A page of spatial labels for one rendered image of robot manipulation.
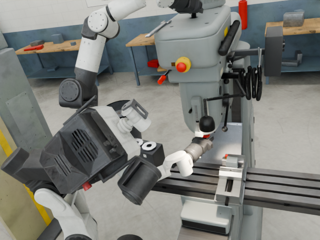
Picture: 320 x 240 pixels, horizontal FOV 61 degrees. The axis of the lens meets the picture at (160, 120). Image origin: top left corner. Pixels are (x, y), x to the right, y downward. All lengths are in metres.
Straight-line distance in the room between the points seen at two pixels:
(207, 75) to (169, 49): 0.22
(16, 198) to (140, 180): 1.88
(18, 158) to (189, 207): 0.98
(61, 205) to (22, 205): 1.59
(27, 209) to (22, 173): 1.69
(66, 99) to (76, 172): 0.28
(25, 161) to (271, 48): 1.24
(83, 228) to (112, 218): 1.53
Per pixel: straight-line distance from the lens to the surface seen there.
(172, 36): 1.09
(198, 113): 1.30
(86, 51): 1.11
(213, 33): 1.07
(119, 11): 1.09
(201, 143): 1.46
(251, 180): 1.69
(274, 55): 1.50
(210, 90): 1.28
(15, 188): 2.75
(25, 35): 8.08
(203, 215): 1.65
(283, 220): 2.76
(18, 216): 2.86
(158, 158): 1.70
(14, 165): 1.24
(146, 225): 2.77
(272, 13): 5.51
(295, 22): 5.02
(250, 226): 2.43
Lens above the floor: 2.12
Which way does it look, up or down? 30 degrees down
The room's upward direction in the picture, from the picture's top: 11 degrees counter-clockwise
